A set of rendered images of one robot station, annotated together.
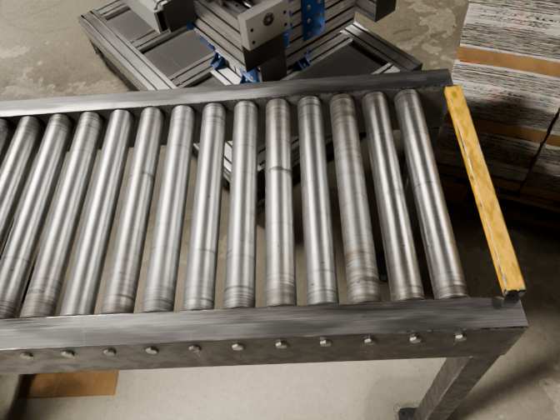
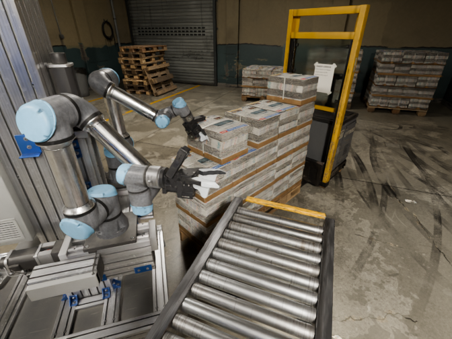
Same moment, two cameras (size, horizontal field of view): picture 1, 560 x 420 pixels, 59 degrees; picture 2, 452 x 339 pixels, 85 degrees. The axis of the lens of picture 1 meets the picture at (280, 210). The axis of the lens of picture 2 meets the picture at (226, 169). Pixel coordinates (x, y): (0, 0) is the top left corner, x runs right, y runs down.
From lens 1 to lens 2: 0.95 m
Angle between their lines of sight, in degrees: 58
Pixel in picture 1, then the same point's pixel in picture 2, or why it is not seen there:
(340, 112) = (239, 225)
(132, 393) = not seen: outside the picture
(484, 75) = (213, 202)
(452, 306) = (326, 229)
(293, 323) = (328, 266)
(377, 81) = (229, 211)
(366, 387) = not seen: hidden behind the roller
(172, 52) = (28, 329)
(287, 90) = (217, 235)
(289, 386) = not seen: outside the picture
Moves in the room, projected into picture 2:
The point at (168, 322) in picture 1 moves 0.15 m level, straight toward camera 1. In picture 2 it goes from (323, 307) to (359, 296)
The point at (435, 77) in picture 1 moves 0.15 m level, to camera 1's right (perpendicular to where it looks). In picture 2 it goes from (237, 200) to (242, 186)
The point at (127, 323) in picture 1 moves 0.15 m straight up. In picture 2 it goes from (321, 323) to (331, 294)
